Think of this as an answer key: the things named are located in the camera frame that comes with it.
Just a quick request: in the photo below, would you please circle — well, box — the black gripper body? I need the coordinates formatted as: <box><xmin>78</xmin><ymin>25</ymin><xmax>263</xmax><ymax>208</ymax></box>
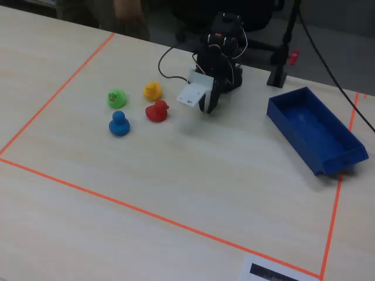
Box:
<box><xmin>195</xmin><ymin>46</ymin><xmax>234</xmax><ymax>88</ymax></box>

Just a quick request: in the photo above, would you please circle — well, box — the red rubber duck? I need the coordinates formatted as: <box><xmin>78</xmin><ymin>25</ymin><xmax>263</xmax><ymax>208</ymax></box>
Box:
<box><xmin>145</xmin><ymin>100</ymin><xmax>170</xmax><ymax>123</ymax></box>

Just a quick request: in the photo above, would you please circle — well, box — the blue plastic box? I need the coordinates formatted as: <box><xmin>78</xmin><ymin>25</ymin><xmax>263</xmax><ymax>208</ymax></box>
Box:
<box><xmin>266</xmin><ymin>86</ymin><xmax>369</xmax><ymax>176</ymax></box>

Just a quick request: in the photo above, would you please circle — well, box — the blue ball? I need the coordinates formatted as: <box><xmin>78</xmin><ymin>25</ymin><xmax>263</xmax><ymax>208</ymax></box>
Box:
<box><xmin>108</xmin><ymin>110</ymin><xmax>131</xmax><ymax>137</ymax></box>

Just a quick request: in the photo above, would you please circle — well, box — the person in brown clothing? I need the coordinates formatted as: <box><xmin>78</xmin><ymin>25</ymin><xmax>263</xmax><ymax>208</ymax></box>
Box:
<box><xmin>55</xmin><ymin>0</ymin><xmax>152</xmax><ymax>40</ymax></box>

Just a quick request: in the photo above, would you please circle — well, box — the orange tape line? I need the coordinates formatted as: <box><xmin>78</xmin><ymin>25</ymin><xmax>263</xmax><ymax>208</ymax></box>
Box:
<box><xmin>0</xmin><ymin>32</ymin><xmax>115</xmax><ymax>156</ymax></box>
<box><xmin>319</xmin><ymin>92</ymin><xmax>360</xmax><ymax>280</ymax></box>
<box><xmin>0</xmin><ymin>157</ymin><xmax>322</xmax><ymax>279</ymax></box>

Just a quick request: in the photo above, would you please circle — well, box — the white paper with black bar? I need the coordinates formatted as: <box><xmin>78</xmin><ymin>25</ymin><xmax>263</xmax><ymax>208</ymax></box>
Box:
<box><xmin>238</xmin><ymin>253</ymin><xmax>320</xmax><ymax>281</ymax></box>

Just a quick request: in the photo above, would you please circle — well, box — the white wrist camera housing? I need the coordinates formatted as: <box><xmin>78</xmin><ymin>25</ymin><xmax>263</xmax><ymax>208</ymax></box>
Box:
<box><xmin>176</xmin><ymin>68</ymin><xmax>214</xmax><ymax>108</ymax></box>

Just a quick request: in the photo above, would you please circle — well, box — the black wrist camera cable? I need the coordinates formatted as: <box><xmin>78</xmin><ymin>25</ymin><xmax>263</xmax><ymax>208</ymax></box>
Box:
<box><xmin>158</xmin><ymin>43</ymin><xmax>191</xmax><ymax>81</ymax></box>

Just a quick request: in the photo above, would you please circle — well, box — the black camera stand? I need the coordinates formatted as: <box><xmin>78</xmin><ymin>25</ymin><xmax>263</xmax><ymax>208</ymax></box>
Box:
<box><xmin>266</xmin><ymin>0</ymin><xmax>302</xmax><ymax>88</ymax></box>

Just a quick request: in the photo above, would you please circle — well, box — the long black cable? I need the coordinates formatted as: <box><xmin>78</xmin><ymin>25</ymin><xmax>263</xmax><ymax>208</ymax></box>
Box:
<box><xmin>297</xmin><ymin>10</ymin><xmax>375</xmax><ymax>133</ymax></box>

